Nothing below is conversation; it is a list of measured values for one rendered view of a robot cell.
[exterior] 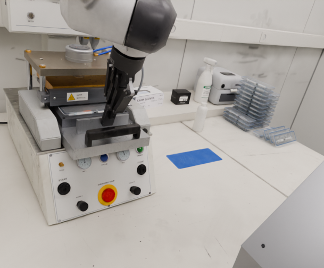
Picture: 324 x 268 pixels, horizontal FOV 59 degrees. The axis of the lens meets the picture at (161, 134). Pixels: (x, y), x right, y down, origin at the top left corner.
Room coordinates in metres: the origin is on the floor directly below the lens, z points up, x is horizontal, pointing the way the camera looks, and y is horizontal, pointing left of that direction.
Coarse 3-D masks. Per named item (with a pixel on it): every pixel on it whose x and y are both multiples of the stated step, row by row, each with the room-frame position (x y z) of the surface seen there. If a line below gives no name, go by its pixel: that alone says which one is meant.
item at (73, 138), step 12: (84, 120) 0.66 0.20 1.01; (96, 120) 0.68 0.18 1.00; (120, 120) 0.73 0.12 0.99; (60, 132) 0.64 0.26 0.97; (72, 132) 0.65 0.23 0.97; (84, 132) 0.66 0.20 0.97; (144, 132) 0.73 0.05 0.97; (72, 144) 0.59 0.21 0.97; (84, 144) 0.60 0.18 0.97; (96, 144) 0.62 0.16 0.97; (108, 144) 0.63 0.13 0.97; (120, 144) 0.65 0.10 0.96; (132, 144) 0.68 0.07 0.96; (144, 144) 0.70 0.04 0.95; (72, 156) 0.57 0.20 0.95; (84, 156) 0.59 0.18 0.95
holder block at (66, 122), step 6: (102, 102) 0.83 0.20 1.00; (54, 108) 0.72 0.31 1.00; (54, 114) 0.71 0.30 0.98; (60, 114) 0.69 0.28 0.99; (96, 114) 0.73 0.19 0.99; (102, 114) 0.74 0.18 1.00; (60, 120) 0.67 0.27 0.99; (66, 120) 0.67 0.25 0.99; (72, 120) 0.68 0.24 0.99; (66, 126) 0.67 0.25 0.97; (72, 126) 0.68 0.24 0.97
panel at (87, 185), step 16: (48, 160) 0.60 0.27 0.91; (64, 160) 0.62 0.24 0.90; (96, 160) 0.67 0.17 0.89; (112, 160) 0.70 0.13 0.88; (128, 160) 0.73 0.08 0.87; (144, 160) 0.76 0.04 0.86; (64, 176) 0.60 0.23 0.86; (80, 176) 0.63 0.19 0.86; (96, 176) 0.65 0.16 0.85; (112, 176) 0.68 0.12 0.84; (128, 176) 0.71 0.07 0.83; (144, 176) 0.74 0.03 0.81; (80, 192) 0.61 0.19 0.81; (96, 192) 0.63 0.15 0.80; (128, 192) 0.69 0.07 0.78; (144, 192) 0.72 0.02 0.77; (64, 208) 0.57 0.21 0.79; (96, 208) 0.61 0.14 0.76
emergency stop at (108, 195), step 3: (105, 189) 0.65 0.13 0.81; (108, 189) 0.65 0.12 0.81; (111, 189) 0.65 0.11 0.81; (102, 192) 0.64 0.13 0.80; (105, 192) 0.64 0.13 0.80; (108, 192) 0.64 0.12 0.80; (111, 192) 0.65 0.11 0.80; (114, 192) 0.66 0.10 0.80; (102, 195) 0.63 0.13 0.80; (105, 195) 0.64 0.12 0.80; (108, 195) 0.64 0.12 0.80; (111, 195) 0.65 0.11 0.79; (114, 195) 0.65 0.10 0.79; (102, 198) 0.63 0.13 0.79; (105, 198) 0.63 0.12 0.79; (108, 198) 0.64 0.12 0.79; (111, 198) 0.64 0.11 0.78; (105, 201) 0.63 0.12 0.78; (108, 201) 0.63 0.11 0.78
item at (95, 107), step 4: (80, 104) 0.76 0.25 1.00; (84, 104) 0.77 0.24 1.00; (88, 104) 0.77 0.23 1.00; (92, 104) 0.78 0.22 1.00; (96, 104) 0.78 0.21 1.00; (100, 104) 0.79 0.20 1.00; (104, 104) 0.79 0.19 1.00; (60, 108) 0.71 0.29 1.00; (64, 108) 0.71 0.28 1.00; (68, 108) 0.72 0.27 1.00; (72, 108) 0.72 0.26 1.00; (76, 108) 0.73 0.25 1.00; (80, 108) 0.73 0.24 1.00; (84, 108) 0.74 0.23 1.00; (88, 108) 0.74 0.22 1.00; (92, 108) 0.75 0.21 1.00; (96, 108) 0.75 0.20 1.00; (100, 108) 0.76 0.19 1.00; (104, 108) 0.76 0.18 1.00; (64, 112) 0.69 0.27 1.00; (68, 112) 0.69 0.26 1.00; (72, 112) 0.70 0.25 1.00; (76, 112) 0.70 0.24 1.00; (80, 112) 0.71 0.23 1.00
